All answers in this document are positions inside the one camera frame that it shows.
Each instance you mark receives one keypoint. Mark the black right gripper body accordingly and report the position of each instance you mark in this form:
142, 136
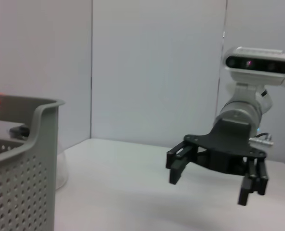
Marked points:
226, 149

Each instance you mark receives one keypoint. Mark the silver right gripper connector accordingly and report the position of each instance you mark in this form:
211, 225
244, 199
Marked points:
262, 141

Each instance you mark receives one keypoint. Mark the glass pitcher black lid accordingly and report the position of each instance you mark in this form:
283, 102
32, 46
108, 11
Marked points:
61, 166

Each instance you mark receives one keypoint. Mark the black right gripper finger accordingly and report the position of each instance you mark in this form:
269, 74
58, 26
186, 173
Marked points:
178, 166
251, 183

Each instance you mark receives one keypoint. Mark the grey perforated plastic storage bin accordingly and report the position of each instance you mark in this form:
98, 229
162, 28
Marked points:
24, 168

